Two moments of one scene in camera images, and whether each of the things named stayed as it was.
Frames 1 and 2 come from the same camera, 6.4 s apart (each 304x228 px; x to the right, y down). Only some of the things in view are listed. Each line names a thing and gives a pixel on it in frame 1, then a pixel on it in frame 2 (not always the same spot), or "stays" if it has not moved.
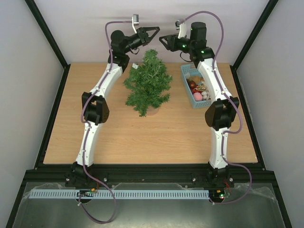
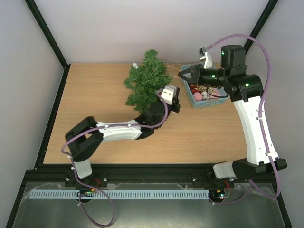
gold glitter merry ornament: [202, 88] stays
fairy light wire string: [153, 73] -> [174, 67]
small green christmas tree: [148, 85] stays
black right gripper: [172, 42] -> [195, 74]
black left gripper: [144, 30] -> [175, 101]
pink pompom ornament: [197, 96] stays
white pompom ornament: [204, 94] stays
